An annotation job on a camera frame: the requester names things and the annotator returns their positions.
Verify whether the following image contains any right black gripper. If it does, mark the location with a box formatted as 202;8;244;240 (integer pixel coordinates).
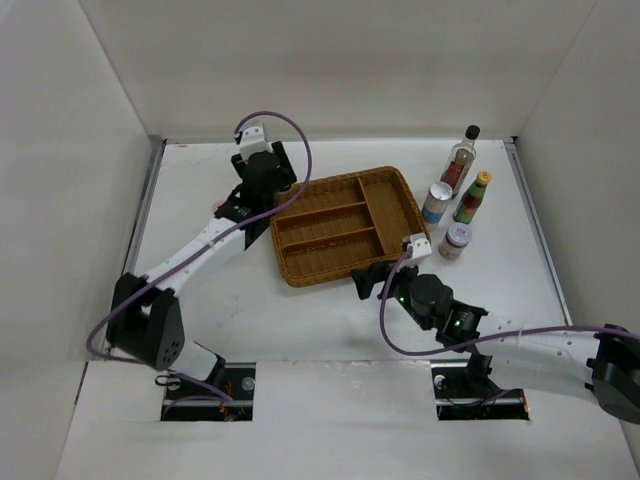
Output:
350;254;433;330

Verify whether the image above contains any tall clear black-cap bottle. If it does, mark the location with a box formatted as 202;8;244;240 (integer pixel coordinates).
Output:
440;125;481;197

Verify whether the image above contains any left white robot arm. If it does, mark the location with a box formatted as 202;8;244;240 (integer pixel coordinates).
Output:
106;141;297;399

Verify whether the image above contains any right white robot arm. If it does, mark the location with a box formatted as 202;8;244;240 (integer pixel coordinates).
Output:
351;261;639;424

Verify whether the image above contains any brown wicker divided basket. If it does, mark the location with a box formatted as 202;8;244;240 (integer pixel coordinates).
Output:
271;166;429;288

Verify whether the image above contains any white-lid brown spice jar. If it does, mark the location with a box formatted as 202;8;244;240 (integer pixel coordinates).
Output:
438;222;472;261

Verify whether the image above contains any silver-lid blue-label jar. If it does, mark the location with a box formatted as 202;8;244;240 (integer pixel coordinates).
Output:
421;181;453;230

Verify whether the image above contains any yellow-cap red sauce bottle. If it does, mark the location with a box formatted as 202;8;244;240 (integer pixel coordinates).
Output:
453;171;492;224

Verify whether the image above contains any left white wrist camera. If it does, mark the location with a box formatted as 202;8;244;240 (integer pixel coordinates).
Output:
234;121;271;162

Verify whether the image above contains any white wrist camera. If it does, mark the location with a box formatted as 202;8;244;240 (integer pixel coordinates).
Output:
234;121;271;162
400;232;432;268

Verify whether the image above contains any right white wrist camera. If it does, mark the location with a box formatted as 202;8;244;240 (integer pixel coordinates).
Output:
400;232;432;268

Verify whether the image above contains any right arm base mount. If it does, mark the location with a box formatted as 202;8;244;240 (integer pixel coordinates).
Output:
431;355;529;421

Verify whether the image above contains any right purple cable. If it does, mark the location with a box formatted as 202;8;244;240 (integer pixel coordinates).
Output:
377;244;640;357

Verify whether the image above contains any purple cable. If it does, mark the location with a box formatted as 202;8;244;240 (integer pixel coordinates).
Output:
377;244;640;357
86;110;314;421

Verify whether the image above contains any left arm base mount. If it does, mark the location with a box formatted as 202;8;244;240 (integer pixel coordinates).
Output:
155;363;257;423

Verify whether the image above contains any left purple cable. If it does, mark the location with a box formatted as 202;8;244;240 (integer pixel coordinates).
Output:
86;110;314;421

